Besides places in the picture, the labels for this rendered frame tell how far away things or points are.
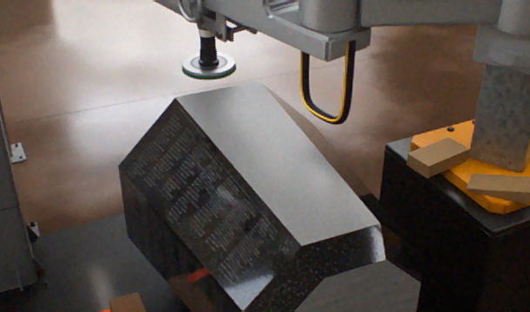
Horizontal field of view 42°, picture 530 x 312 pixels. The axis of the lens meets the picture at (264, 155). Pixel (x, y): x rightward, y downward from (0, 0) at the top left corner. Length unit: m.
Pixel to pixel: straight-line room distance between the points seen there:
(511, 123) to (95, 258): 1.89
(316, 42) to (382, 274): 0.71
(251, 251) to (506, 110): 0.98
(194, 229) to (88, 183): 1.63
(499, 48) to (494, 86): 0.16
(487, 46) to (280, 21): 0.66
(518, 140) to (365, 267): 0.78
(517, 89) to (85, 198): 2.24
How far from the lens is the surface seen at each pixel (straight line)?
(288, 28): 2.19
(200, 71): 2.73
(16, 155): 4.14
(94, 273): 3.18
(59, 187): 3.80
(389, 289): 2.06
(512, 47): 2.29
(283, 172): 2.19
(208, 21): 2.61
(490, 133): 2.46
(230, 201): 2.16
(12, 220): 3.00
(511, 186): 2.35
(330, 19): 2.09
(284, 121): 2.47
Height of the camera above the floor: 2.07
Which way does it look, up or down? 32 degrees down
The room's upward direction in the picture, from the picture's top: straight up
